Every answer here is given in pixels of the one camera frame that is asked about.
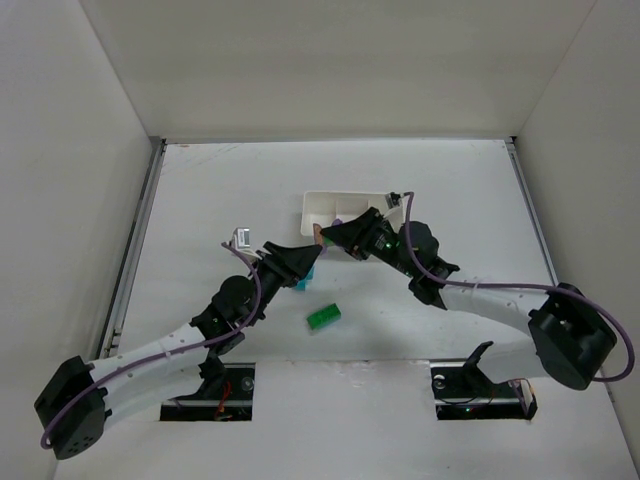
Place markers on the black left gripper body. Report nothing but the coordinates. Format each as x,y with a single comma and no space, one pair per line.
279,263

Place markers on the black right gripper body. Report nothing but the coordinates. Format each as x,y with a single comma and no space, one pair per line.
366,232

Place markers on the teal lego brick cluster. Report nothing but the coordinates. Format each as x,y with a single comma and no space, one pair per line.
303,284

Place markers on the purple lego brick stack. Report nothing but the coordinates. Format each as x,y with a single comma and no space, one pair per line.
319,239

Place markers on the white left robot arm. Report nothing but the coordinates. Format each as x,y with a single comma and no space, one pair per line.
82,399

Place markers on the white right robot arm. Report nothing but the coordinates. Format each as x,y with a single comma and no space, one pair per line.
563,338

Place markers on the white three-compartment tray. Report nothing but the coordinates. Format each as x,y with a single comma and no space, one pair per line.
329,208

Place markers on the green lego brick block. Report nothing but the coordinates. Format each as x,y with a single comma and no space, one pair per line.
323,317

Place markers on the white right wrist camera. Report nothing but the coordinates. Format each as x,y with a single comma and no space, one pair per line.
394,200

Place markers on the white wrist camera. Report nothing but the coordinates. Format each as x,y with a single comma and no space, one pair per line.
240,239
394,200

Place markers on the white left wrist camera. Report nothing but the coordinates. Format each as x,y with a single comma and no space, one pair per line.
240,239

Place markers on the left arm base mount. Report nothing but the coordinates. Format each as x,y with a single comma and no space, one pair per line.
226,399

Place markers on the right aluminium frame rail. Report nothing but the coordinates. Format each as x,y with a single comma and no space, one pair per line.
512,151

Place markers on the aluminium frame rail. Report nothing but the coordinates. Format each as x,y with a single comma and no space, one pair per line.
512,151
112,328

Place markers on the left aluminium frame rail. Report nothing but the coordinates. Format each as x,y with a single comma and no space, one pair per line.
112,328

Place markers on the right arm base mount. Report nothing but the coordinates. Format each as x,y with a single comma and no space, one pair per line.
462,392

